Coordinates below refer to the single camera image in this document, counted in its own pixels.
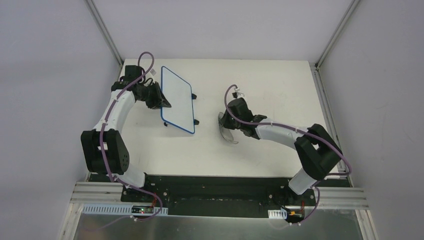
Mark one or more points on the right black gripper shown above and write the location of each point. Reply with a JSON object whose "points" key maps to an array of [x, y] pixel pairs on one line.
{"points": [[228, 120]]}

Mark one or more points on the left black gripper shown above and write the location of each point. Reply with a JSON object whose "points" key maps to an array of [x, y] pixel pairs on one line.
{"points": [[154, 95]]}

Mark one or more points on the blue-framed small whiteboard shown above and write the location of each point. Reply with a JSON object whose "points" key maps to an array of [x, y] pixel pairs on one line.
{"points": [[178, 93]]}

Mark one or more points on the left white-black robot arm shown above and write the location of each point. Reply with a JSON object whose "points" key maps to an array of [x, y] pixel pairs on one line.
{"points": [[103, 147]]}

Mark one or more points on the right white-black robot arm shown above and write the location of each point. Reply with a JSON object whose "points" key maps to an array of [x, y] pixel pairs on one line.
{"points": [[316, 150]]}

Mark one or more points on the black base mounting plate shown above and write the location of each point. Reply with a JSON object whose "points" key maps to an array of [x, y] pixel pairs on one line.
{"points": [[219, 196]]}

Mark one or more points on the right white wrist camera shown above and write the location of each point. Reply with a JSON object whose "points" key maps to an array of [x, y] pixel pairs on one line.
{"points": [[236, 94]]}

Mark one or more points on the right aluminium frame post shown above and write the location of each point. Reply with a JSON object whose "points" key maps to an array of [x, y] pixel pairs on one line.
{"points": [[351, 9]]}

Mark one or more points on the aluminium frame post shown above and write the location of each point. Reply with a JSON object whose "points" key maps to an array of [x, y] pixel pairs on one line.
{"points": [[351, 9], [102, 27]]}

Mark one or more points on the right white cable duct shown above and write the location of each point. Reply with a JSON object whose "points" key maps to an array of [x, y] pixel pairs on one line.
{"points": [[277, 214]]}

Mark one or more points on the white cable duct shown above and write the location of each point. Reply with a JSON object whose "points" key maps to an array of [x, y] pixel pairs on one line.
{"points": [[277, 214], [124, 210]]}

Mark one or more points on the left white cable duct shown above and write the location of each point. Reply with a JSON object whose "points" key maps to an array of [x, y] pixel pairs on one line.
{"points": [[124, 210]]}

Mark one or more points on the left aluminium frame post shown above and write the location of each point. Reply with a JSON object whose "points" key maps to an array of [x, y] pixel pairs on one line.
{"points": [[102, 27]]}

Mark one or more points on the right side aluminium rail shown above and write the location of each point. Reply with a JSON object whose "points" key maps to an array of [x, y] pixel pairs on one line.
{"points": [[328, 117]]}

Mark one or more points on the front aluminium frame rail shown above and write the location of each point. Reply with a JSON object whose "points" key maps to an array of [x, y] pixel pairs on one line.
{"points": [[343, 198]]}

